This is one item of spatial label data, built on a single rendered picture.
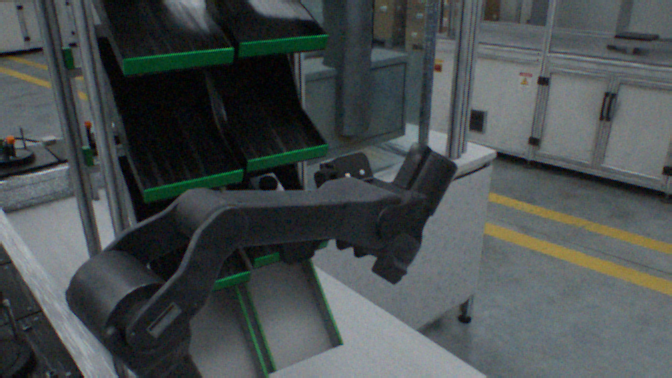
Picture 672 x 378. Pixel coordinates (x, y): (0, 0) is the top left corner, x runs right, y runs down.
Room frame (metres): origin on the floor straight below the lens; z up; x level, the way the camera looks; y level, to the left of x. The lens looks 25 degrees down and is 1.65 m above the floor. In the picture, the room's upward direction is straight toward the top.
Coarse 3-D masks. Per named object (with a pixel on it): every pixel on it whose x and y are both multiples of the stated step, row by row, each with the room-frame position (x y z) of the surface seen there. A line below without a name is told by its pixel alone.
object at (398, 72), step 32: (320, 0) 1.66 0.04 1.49; (384, 0) 1.83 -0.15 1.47; (416, 0) 1.93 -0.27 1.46; (384, 32) 1.83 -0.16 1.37; (416, 32) 1.93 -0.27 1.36; (320, 64) 1.66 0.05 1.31; (384, 64) 1.84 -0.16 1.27; (416, 64) 1.94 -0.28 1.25; (320, 96) 1.65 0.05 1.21; (384, 96) 1.84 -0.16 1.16; (416, 96) 1.95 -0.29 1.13; (320, 128) 1.65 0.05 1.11; (384, 128) 1.84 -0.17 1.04; (416, 128) 1.96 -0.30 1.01; (320, 160) 1.65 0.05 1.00; (384, 160) 1.85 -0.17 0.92
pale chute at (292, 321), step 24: (288, 264) 0.86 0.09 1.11; (312, 264) 0.83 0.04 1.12; (240, 288) 0.79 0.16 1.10; (264, 288) 0.81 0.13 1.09; (288, 288) 0.82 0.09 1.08; (312, 288) 0.83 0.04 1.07; (264, 312) 0.78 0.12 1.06; (288, 312) 0.79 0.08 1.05; (312, 312) 0.80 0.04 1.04; (264, 336) 0.71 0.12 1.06; (288, 336) 0.76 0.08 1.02; (312, 336) 0.77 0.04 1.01; (336, 336) 0.76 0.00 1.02; (264, 360) 0.71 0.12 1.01; (288, 360) 0.73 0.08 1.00
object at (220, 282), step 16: (128, 160) 0.84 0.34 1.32; (128, 176) 0.83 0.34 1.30; (128, 192) 0.72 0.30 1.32; (128, 208) 0.74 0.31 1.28; (144, 208) 0.77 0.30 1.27; (160, 208) 0.78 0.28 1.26; (176, 256) 0.70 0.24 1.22; (240, 256) 0.70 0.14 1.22; (160, 272) 0.67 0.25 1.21; (224, 272) 0.69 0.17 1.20; (240, 272) 0.69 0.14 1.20; (224, 288) 0.67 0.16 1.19
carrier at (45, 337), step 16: (32, 320) 0.87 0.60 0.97; (48, 320) 0.87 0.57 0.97; (0, 336) 0.80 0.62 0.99; (16, 336) 0.79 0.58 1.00; (32, 336) 0.82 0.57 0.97; (48, 336) 0.82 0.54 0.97; (0, 352) 0.75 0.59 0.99; (16, 352) 0.75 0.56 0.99; (32, 352) 0.76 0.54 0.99; (48, 352) 0.78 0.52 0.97; (64, 352) 0.78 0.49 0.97; (0, 368) 0.71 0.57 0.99; (16, 368) 0.71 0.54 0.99; (32, 368) 0.73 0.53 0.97; (48, 368) 0.73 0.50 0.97; (64, 368) 0.73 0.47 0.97
